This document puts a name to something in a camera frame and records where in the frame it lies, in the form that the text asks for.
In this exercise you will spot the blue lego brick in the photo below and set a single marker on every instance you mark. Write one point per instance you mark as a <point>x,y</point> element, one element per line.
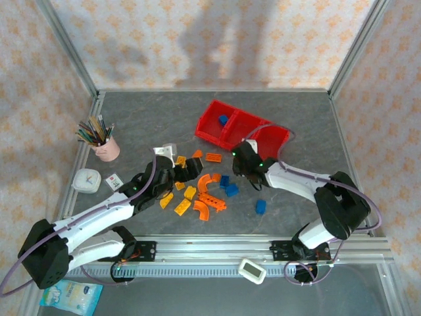
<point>232,190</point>
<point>225,181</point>
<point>260,206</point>
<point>223,120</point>

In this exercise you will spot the orange curved lego piece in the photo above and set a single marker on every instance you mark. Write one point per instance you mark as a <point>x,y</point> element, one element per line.
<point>201,210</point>
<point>203,182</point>

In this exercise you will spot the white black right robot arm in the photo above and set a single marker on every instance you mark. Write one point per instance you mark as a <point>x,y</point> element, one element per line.
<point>342,204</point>

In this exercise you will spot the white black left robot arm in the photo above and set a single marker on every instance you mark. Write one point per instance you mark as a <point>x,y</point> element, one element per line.
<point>98,210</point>

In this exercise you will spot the yellow lego slope piece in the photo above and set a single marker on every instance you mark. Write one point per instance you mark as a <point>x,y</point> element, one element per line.
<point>166,200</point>

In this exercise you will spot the small yellow lego brick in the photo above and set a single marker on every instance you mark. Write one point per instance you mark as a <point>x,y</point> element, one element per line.
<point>179,186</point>
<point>181,160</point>

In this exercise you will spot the orange flat lego plate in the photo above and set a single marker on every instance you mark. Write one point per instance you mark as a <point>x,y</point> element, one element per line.
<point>213,157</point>

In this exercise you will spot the red plastic bin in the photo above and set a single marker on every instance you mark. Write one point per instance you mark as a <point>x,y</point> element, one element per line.
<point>273,138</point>
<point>245,126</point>
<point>210,130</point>

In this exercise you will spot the small orange lego brick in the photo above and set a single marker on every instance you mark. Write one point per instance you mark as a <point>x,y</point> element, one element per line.
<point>216,177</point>

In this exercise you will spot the long yellow lego brick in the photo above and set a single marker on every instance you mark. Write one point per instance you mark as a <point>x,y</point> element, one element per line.
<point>182,207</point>

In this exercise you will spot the small white printed card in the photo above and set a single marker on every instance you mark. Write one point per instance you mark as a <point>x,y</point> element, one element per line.
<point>114,181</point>

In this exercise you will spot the orange lego slope piece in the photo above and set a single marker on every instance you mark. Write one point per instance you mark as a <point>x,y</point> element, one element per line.
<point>197,153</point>

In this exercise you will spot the orange lego beam with holes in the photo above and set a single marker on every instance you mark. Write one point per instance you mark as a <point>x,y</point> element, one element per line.
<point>212,201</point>

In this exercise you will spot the pink pencil cup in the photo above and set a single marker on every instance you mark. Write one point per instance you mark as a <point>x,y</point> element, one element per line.
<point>107,149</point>

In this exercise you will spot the white square clock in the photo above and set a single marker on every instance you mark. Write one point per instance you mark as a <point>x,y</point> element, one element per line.
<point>86,180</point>

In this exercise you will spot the bundle of coloured pencils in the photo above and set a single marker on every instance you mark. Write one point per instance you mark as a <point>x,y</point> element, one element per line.
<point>93,131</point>

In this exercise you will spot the white digital timer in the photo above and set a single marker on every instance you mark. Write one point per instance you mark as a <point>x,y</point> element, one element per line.
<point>251,271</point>

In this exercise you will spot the blue white wipes packet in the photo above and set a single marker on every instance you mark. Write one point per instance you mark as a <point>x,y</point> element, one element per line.
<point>70,298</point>

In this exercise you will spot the aluminium table edge rail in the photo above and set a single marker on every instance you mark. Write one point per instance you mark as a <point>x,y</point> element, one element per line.
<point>80,171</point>
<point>348,158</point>

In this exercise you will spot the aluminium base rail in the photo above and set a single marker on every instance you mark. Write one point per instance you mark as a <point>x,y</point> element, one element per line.
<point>213,248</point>

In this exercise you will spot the aluminium frame post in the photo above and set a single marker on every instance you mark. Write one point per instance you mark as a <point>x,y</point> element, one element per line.
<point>356,49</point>
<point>70,49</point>

